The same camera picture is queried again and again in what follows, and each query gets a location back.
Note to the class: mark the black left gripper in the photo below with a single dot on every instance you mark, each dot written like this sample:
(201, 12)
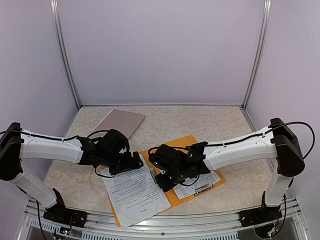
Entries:
(128, 165)

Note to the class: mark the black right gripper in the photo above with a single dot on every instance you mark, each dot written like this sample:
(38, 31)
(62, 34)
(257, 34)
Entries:
(164, 185)

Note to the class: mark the orange folder edge clip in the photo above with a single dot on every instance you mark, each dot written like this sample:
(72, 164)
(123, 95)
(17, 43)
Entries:
(203, 189)

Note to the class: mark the pink file folder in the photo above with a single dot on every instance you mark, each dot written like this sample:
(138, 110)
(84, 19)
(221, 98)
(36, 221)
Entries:
(124, 121)

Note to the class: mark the white printed sheet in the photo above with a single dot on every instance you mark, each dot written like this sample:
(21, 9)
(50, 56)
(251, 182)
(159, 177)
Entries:
(134, 196)

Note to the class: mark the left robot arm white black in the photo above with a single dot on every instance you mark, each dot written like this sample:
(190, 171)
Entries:
(17, 144)

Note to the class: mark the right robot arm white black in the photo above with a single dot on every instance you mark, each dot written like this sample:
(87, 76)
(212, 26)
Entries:
(275, 141)

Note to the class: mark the orange folder centre clip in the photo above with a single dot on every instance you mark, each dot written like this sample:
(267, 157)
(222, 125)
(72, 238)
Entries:
(153, 174)

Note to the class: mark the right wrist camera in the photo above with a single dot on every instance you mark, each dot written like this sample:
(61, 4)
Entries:
(165, 157)

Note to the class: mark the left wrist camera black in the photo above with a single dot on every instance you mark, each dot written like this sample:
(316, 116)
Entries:
(113, 142)

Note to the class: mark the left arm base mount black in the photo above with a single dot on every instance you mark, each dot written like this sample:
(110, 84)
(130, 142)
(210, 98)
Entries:
(59, 213)

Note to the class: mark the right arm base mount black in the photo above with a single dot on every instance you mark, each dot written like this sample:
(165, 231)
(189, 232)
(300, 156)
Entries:
(259, 215)

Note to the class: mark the front aluminium rail base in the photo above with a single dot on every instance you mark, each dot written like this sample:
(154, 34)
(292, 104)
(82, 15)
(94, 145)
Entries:
(224, 225)

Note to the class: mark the left aluminium frame post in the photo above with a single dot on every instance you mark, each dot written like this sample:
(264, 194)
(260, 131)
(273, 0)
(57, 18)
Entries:
(54, 5)

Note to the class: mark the aluminium frame post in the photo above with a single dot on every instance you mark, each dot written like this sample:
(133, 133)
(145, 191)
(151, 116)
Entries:
(54, 5)
(258, 53)

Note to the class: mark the right aluminium frame post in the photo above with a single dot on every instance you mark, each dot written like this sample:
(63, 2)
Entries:
(258, 53)

